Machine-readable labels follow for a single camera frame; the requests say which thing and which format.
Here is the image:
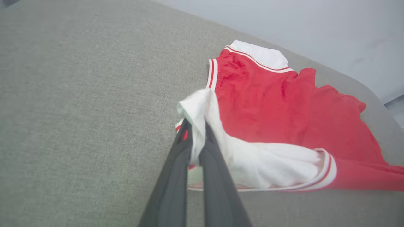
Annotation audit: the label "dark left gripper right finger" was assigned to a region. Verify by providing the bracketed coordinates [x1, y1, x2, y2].
[198, 121, 253, 227]

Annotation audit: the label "red and white garment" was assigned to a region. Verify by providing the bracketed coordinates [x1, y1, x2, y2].
[175, 39, 404, 193]

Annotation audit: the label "grey fabric sofa cushion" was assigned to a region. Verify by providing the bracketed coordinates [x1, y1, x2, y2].
[0, 0, 404, 227]

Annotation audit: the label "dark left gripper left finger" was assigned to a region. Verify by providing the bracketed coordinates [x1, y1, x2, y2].
[138, 118, 193, 227]

